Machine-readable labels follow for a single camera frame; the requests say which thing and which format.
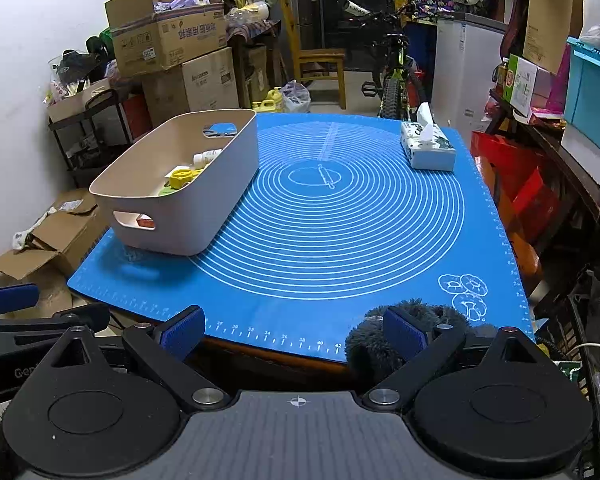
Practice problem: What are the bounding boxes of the black bag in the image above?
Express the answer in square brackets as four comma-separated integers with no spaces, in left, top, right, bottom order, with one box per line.
[55,50,111,86]

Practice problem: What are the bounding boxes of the clear plastic bag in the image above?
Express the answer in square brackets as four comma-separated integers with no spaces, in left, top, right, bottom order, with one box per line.
[280,80,312,113]

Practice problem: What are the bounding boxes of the beige plastic storage bin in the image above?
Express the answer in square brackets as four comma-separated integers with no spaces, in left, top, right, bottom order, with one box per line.
[89,108,259,257]

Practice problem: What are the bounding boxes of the white tissue box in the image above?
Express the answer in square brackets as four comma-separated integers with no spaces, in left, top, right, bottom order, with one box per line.
[400,102,457,171]

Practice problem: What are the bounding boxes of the white chest freezer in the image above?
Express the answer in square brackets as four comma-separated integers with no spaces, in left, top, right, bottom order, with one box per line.
[432,12,508,133]

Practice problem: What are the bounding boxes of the yellow plastic reel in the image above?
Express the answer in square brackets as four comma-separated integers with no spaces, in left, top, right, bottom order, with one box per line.
[169,167,203,190]

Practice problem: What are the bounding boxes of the green and white box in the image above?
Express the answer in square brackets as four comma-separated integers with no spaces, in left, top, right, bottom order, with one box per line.
[509,55,538,111]

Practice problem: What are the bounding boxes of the dark fluffy plush object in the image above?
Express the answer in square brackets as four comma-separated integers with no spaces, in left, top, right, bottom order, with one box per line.
[345,299,501,377]

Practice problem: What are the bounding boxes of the green and black bicycle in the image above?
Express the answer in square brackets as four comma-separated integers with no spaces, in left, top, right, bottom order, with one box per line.
[362,2,428,121]

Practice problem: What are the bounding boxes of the white cable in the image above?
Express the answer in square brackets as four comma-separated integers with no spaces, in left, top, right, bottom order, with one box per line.
[555,341,600,362]

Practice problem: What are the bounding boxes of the black shelf cart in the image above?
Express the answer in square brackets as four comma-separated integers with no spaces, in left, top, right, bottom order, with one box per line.
[48,89,133,188]

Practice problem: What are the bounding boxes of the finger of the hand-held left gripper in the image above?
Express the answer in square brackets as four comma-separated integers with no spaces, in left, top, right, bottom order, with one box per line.
[0,283,41,317]
[0,302,112,362]

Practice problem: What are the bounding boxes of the teal storage crate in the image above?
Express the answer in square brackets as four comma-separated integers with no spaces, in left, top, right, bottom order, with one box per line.
[564,36,600,126]

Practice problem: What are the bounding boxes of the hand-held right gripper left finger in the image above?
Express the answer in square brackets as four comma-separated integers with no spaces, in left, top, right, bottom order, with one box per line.
[37,306,231,409]

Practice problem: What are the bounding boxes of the white lidded container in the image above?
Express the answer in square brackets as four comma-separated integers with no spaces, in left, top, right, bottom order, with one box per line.
[560,122,600,191]

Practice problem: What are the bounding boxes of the wooden chair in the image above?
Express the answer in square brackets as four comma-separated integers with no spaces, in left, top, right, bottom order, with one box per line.
[280,0,347,110]

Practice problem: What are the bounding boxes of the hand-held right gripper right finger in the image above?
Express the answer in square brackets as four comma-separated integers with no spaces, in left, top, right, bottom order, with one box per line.
[362,307,546,409]

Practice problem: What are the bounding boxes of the beige basket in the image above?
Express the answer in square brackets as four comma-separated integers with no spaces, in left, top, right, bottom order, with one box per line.
[47,77,112,123]

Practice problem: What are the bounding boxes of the small white tube bottle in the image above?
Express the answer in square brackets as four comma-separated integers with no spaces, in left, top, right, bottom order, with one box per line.
[192,148,224,168]

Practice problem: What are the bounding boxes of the black plastic crate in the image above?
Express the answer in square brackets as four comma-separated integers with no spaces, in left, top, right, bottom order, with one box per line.
[535,265,600,461]

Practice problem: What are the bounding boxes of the open cardboard box with clutter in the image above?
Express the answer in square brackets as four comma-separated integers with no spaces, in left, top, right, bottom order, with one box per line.
[105,0,228,78]

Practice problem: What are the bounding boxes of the dark wooden side table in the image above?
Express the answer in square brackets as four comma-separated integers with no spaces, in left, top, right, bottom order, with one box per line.
[490,90,600,261]

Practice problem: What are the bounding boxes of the brown paper bag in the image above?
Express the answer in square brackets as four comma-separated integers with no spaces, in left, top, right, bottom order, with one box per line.
[522,0,583,76]

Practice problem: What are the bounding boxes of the red gift bags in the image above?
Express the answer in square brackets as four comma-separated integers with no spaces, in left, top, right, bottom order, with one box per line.
[470,130,561,246]

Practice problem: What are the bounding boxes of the torn open cardboard box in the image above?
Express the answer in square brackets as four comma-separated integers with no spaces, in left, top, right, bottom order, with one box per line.
[0,190,112,293]

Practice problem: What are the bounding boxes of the blue silicone baking mat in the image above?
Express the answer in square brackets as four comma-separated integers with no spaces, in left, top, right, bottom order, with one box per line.
[67,112,536,363]

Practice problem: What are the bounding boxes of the tall brown cardboard box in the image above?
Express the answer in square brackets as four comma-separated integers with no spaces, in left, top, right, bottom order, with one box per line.
[182,47,240,113]

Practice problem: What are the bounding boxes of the yellow detergent jug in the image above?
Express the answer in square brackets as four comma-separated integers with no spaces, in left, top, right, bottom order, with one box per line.
[251,86,284,113]

